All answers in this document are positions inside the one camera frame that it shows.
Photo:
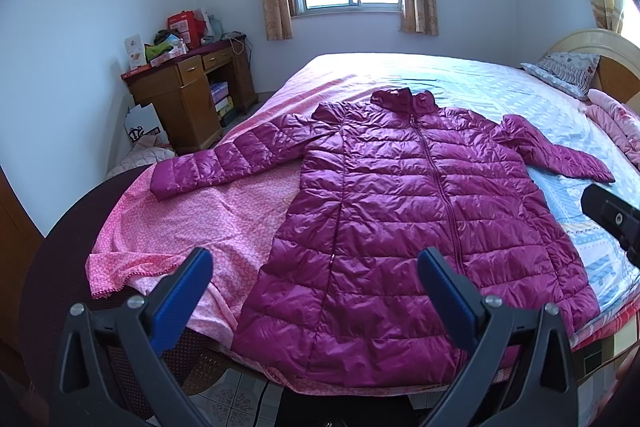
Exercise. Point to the wooden desk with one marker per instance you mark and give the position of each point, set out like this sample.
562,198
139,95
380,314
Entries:
180,90

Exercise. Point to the green item on desk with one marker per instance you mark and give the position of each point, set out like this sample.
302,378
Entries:
156,50

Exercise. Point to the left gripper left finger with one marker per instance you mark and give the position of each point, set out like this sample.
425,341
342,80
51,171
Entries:
144,328

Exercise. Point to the red gift box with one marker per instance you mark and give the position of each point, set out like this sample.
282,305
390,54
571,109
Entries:
188,27

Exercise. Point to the white paper bag on floor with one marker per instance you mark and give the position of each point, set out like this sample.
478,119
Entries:
141,121

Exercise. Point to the patterned pillow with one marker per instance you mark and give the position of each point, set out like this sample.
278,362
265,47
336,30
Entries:
569,72

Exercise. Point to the white card box on desk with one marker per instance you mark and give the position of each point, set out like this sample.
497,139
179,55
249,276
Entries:
135,49

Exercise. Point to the dark round chair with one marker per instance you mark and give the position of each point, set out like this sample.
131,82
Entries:
57,279

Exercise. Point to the brown wooden cabinet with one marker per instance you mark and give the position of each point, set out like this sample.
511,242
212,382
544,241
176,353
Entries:
20,240

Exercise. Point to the blue and pink bed sheet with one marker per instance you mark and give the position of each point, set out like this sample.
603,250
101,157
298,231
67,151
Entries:
145,238

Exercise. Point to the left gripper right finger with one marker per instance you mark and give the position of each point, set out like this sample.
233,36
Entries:
519,368

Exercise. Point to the stacked boxes under desk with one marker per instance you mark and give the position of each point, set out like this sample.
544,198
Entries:
221,98

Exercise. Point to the magenta puffer down jacket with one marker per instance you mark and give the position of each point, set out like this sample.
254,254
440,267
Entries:
339,301

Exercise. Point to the wooden headboard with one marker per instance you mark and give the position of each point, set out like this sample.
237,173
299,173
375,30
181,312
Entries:
618,71

